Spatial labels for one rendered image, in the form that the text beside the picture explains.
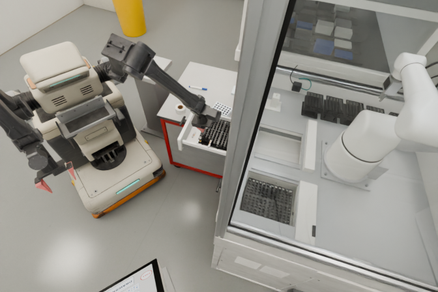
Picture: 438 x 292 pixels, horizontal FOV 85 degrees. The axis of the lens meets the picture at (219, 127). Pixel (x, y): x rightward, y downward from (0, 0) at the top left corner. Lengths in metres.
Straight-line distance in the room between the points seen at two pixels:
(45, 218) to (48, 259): 0.32
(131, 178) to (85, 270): 0.69
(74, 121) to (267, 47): 1.18
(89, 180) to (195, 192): 0.83
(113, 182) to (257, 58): 1.78
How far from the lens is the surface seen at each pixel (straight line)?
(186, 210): 2.09
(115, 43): 0.87
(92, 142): 1.56
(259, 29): 0.29
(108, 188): 1.98
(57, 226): 2.35
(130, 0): 3.64
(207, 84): 1.82
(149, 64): 0.86
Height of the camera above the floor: 1.97
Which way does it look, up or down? 52 degrees down
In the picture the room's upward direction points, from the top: 5 degrees clockwise
